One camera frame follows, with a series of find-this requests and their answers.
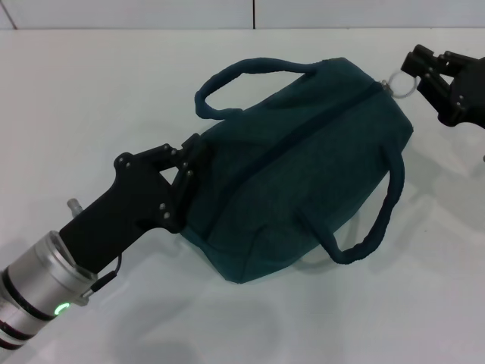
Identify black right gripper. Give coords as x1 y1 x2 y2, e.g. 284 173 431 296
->
401 44 485 128

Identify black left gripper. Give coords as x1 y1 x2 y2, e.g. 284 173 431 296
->
58 133 211 275

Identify silver zipper pull ring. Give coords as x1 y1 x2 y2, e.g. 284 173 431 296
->
380 67 419 99

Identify dark teal insulated lunch bag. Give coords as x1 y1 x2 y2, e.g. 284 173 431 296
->
193 56 415 285

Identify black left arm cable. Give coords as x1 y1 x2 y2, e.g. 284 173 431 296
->
67 197 123 306

